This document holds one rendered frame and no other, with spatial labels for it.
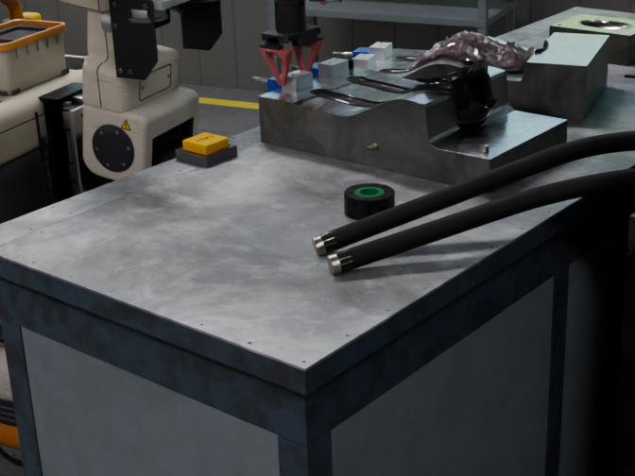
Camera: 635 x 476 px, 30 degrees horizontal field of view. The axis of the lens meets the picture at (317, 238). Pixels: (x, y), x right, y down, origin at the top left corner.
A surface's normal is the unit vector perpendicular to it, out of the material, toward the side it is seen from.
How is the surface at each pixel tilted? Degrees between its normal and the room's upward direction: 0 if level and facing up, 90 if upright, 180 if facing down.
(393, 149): 90
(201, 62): 90
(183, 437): 90
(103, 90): 90
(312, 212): 0
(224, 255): 0
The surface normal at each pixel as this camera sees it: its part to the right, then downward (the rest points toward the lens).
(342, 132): -0.63, 0.32
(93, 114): -0.43, 0.36
